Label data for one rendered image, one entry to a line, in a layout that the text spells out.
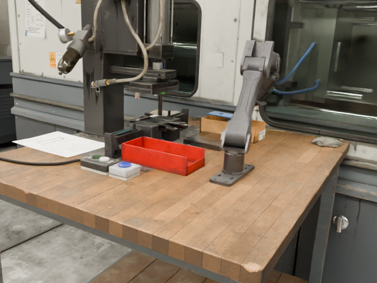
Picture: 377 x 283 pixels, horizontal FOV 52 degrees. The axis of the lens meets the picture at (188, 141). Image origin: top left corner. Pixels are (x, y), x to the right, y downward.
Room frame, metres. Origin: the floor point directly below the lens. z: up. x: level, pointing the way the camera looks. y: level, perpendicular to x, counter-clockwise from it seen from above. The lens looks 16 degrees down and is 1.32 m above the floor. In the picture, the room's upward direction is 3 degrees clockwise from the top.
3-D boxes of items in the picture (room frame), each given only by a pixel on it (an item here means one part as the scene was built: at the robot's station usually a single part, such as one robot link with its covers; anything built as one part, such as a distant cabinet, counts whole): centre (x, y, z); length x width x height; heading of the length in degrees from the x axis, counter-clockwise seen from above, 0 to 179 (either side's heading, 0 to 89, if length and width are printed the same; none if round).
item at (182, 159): (1.21, 0.08, 0.93); 0.25 x 0.12 x 0.06; 61
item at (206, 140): (1.49, -0.09, 0.91); 0.17 x 0.16 x 0.02; 151
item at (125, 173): (1.09, 0.19, 0.90); 0.07 x 0.07 x 0.06; 61
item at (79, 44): (1.50, 0.43, 1.25); 0.19 x 0.07 x 0.19; 151
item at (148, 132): (1.47, 0.13, 0.94); 0.20 x 0.10 x 0.07; 151
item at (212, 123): (1.62, -0.19, 0.93); 0.25 x 0.13 x 0.08; 61
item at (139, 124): (1.47, 0.13, 0.98); 0.20 x 0.10 x 0.01; 151
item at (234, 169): (1.13, -0.14, 0.94); 0.20 x 0.07 x 0.08; 151
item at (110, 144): (1.25, 0.25, 0.95); 0.06 x 0.03 x 0.09; 151
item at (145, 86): (1.49, 0.20, 1.22); 0.26 x 0.18 x 0.30; 61
